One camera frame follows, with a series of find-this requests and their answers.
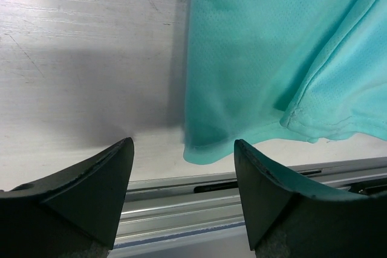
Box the aluminium table frame rails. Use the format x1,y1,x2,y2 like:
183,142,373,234
111,156,387,258

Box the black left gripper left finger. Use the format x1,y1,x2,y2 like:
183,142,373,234
1,138,134,257

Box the teal t shirt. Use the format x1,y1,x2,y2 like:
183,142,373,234
184,0,386,164

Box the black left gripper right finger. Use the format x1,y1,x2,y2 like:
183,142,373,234
234,140,386,257

